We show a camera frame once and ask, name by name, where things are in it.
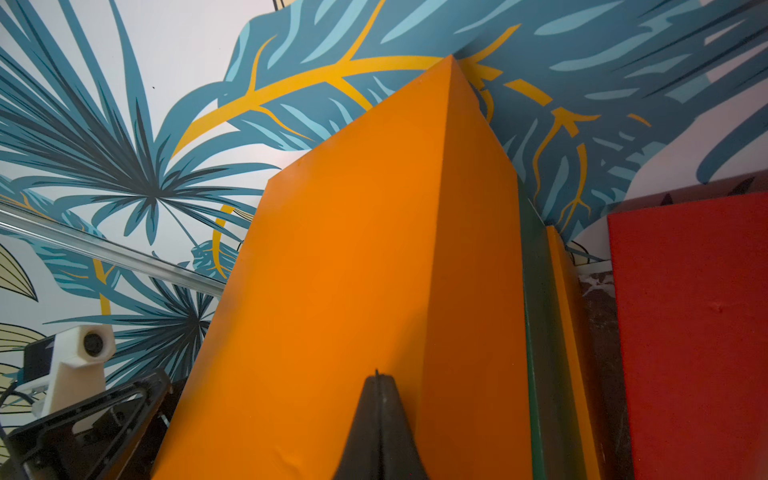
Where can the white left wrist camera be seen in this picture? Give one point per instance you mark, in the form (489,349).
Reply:
(67,368)

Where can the large orange shoebox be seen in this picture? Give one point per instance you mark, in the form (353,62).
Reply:
(392,247)

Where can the green shoebox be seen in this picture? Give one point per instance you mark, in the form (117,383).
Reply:
(556,444)

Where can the left aluminium corner post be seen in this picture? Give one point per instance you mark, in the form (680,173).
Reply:
(35,226)

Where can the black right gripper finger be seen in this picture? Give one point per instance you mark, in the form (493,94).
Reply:
(380,444)

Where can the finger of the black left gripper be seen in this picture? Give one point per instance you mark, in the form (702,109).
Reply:
(115,434)

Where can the small orange shoebox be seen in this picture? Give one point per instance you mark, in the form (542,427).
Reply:
(587,411)

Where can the red shoebox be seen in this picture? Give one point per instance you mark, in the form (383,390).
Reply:
(691,290)

